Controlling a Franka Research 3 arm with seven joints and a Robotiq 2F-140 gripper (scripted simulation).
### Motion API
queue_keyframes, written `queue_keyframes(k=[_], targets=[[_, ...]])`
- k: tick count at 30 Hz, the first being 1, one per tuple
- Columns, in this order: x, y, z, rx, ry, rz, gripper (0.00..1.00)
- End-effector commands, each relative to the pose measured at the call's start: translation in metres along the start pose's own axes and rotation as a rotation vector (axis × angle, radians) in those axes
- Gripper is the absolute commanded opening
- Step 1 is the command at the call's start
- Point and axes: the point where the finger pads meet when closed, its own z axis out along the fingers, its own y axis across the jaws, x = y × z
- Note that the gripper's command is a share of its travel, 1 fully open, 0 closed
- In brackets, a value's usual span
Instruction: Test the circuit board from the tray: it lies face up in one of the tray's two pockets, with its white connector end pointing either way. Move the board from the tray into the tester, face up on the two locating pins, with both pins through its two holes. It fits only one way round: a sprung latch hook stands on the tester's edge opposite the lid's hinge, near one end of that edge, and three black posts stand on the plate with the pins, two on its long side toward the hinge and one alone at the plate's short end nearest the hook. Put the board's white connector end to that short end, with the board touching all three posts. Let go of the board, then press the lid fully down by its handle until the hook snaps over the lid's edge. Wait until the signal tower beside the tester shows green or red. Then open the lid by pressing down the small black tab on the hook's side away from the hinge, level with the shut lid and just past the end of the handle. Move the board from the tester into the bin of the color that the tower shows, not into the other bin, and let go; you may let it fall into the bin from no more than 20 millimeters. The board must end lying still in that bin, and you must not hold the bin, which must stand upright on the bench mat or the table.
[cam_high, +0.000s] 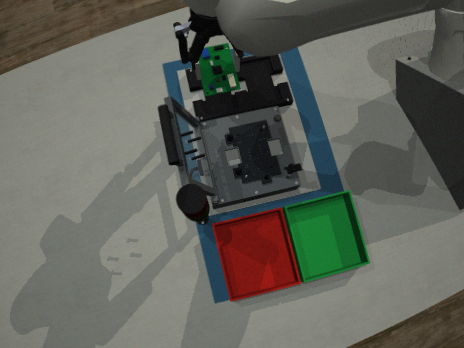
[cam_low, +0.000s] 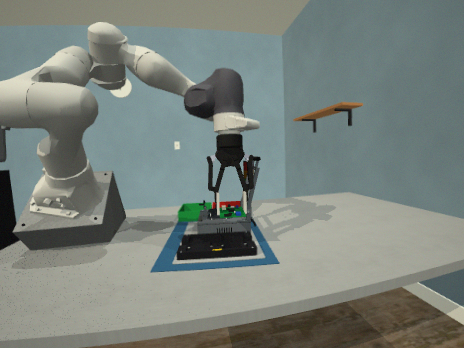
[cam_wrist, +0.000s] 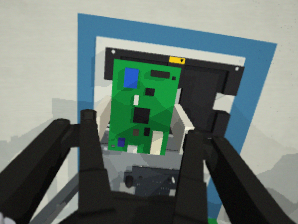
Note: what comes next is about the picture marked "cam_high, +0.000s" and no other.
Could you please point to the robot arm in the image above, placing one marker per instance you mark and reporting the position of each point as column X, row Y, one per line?
column 270, row 27

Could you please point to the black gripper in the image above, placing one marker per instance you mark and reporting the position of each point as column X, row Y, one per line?
column 210, row 26

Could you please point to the green open-top bin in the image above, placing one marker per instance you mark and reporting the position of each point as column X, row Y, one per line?
column 328, row 236

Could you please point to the red open-top bin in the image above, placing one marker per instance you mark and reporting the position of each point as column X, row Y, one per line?
column 256, row 254

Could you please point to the green circuit board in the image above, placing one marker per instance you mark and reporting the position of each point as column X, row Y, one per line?
column 218, row 74

